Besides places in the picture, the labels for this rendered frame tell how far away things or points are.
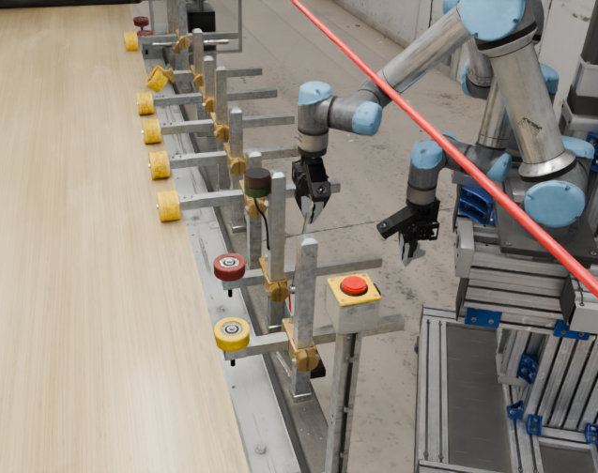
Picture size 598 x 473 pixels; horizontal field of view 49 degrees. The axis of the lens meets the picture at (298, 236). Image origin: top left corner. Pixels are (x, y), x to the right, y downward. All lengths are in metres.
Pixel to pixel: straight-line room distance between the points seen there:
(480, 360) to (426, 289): 0.72
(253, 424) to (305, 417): 0.15
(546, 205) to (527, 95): 0.23
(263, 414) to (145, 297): 0.41
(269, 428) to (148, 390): 0.40
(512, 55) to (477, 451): 1.30
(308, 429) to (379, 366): 1.20
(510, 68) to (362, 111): 0.33
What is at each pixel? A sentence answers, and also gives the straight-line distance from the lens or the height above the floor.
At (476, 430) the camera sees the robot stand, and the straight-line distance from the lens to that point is 2.29.
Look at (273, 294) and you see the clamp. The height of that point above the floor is 0.85.
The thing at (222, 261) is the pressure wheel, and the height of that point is 0.91.
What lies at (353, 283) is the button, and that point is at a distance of 1.08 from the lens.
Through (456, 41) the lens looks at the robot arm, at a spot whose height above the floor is 1.46.
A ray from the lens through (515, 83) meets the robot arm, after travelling 1.39.
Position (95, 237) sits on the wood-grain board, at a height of 0.90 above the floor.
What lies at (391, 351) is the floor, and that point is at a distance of 2.80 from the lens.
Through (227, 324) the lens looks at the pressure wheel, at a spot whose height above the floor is 0.90.
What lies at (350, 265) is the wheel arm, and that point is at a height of 0.85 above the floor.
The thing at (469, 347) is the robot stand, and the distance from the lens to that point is 2.57.
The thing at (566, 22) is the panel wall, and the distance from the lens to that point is 4.69.
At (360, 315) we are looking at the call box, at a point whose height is 1.19.
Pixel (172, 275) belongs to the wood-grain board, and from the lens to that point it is 1.66.
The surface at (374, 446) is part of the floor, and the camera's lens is 2.45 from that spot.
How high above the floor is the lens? 1.89
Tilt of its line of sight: 33 degrees down
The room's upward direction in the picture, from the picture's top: 2 degrees clockwise
